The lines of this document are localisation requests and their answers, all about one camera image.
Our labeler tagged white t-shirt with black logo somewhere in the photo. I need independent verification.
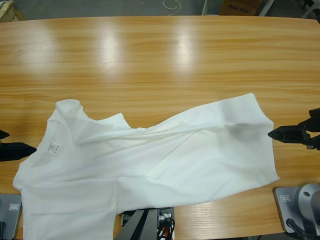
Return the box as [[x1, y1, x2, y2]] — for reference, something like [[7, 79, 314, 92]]
[[12, 92, 280, 240]]

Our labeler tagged wooden pallet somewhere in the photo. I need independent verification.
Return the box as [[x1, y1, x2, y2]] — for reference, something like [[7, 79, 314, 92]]
[[0, 0, 26, 23]]

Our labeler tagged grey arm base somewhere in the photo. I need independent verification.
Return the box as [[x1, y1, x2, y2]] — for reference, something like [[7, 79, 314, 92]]
[[0, 193, 23, 240], [273, 183, 320, 236]]

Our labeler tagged silver cable connector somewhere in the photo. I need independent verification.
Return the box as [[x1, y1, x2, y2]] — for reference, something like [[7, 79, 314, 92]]
[[121, 209, 136, 227], [157, 209, 175, 226]]

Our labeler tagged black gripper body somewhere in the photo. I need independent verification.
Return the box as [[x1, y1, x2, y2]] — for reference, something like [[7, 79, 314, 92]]
[[306, 122, 320, 151]]

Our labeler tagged brown cardboard box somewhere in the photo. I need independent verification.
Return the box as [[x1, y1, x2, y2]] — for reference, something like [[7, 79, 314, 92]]
[[219, 0, 262, 16]]

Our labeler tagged black and orange cable bundle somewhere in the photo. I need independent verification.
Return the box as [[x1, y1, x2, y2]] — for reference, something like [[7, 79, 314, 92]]
[[156, 219, 176, 240]]

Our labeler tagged white floor cable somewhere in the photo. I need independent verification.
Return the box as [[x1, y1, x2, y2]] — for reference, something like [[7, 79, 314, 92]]
[[162, 0, 182, 16]]

